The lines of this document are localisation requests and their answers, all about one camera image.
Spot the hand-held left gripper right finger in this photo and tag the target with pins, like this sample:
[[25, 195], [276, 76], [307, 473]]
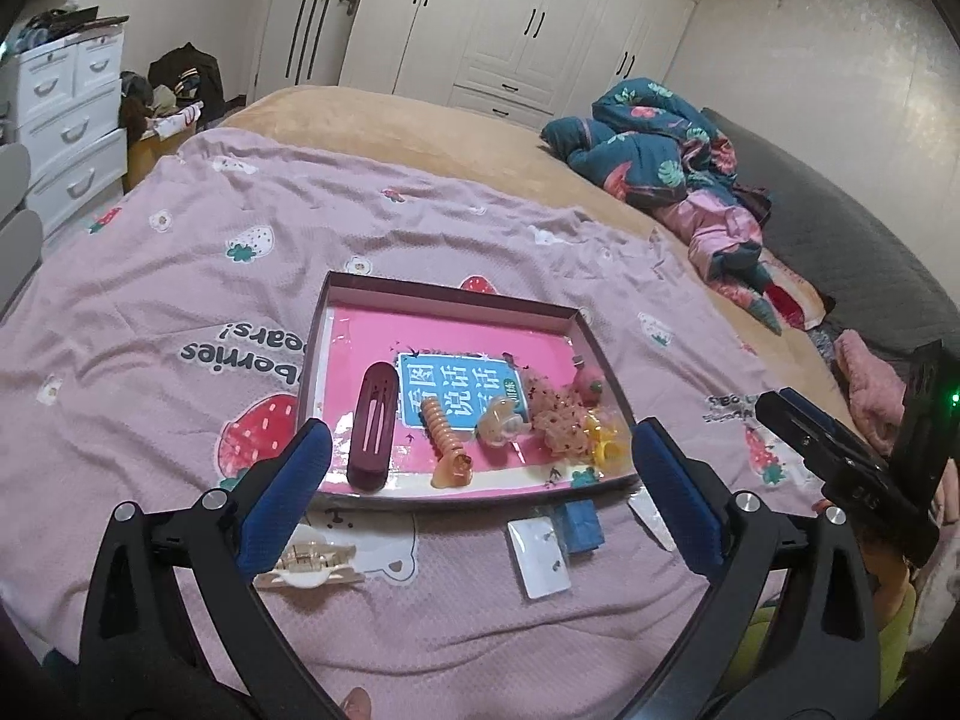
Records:
[[686, 499]]

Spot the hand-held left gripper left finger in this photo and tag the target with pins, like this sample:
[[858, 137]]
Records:
[[289, 495]]

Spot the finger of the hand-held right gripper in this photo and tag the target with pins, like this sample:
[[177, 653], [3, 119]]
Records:
[[817, 431]]

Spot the cream hair claw clip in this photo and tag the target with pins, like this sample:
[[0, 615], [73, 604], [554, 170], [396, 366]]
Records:
[[307, 568]]

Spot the yellow hair clip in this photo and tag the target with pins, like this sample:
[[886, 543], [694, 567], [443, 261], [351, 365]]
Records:
[[604, 444]]

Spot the maroon hair clip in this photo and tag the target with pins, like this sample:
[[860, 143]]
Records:
[[369, 427]]

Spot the shallow cardboard box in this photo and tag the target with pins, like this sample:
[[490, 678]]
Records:
[[319, 360]]

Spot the leopard print hair claw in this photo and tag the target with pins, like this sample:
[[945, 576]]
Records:
[[559, 420]]

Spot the pink flower hair clip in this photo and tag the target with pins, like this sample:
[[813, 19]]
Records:
[[589, 382]]

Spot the orange hair claw clip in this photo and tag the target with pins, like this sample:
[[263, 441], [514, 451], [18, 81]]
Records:
[[448, 454]]

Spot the pearl flower hair clip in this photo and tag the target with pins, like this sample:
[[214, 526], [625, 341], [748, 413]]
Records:
[[501, 424]]

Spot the clear plastic packet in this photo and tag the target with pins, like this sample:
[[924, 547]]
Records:
[[651, 519]]

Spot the pink fluffy cloth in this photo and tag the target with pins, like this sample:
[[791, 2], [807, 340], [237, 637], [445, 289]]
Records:
[[874, 390]]

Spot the blue packet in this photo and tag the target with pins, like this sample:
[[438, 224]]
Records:
[[579, 526]]

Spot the clear packet with white card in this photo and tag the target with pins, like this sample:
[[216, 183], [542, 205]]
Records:
[[538, 559]]

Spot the grey padded headboard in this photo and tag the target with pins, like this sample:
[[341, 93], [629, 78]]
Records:
[[840, 225]]

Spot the pink strawberry print blanket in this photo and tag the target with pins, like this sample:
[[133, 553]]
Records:
[[187, 277]]

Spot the teal floral quilt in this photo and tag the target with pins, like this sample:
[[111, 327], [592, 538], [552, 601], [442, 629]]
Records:
[[645, 150]]

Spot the cardboard box with clothes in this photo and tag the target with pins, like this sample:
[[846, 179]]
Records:
[[154, 146]]

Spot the grey chair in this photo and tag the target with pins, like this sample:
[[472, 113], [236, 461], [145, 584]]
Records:
[[15, 240]]

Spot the bed with beige sheet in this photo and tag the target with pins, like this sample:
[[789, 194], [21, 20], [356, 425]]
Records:
[[450, 135]]

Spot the black bag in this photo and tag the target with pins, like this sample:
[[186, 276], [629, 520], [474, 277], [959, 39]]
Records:
[[187, 79]]

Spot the white drawer chest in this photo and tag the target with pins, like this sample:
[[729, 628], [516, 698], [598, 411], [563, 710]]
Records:
[[67, 127]]

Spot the white door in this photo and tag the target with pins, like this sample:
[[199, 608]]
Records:
[[330, 37]]

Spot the white wardrobe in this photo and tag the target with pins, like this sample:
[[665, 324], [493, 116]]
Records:
[[525, 15]]

